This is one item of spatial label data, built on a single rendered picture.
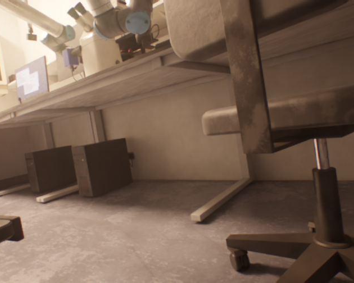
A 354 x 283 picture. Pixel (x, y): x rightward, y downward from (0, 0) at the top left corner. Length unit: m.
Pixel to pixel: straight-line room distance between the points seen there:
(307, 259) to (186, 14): 0.60
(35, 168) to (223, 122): 2.36
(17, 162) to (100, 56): 2.80
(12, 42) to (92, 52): 2.93
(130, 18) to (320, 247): 0.92
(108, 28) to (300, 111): 0.84
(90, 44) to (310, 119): 1.19
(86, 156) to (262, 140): 1.69
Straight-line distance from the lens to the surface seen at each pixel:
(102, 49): 1.42
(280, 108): 0.51
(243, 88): 0.48
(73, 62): 1.60
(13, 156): 3.98
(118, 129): 2.51
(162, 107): 2.12
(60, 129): 3.31
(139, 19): 1.06
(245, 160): 1.71
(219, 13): 0.54
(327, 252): 0.73
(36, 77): 2.77
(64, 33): 1.80
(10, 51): 4.25
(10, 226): 0.64
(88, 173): 2.06
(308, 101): 0.49
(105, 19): 1.14
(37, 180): 2.79
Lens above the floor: 0.47
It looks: 2 degrees down
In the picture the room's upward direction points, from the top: 9 degrees counter-clockwise
